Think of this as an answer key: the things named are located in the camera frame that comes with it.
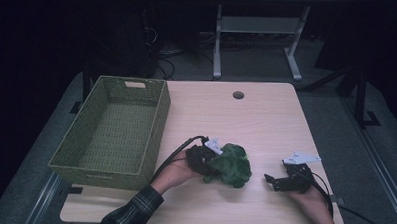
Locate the green woven basket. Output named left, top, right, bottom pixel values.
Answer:
left=47, top=74, right=173, bottom=193

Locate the black floor cable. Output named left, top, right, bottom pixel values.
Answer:
left=337, top=203, right=397, bottom=224

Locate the dark green small garment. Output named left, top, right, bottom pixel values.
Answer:
left=202, top=141, right=254, bottom=190

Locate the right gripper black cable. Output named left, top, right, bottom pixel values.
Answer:
left=306, top=170, right=337, bottom=219

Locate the bundle of floor cables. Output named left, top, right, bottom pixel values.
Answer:
left=147, top=25, right=217, bottom=83

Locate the grey table edge clamp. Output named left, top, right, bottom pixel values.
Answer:
left=328, top=194, right=347, bottom=207

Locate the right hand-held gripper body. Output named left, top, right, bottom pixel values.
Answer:
left=280, top=150, right=322, bottom=195

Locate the person's left hand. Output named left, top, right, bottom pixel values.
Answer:
left=150, top=148, right=205, bottom=197

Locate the black computer tower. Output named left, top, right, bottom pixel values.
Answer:
left=87, top=7, right=158, bottom=80

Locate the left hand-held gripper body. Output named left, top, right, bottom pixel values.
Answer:
left=185, top=136, right=225, bottom=176

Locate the white metal stand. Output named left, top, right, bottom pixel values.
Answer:
left=212, top=2, right=311, bottom=84

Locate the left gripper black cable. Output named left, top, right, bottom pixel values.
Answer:
left=150, top=133, right=210, bottom=185

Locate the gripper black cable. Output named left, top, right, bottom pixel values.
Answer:
left=306, top=170, right=337, bottom=219
left=150, top=133, right=210, bottom=185

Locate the black metal stand leg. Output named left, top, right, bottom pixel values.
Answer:
left=292, top=59, right=384, bottom=130

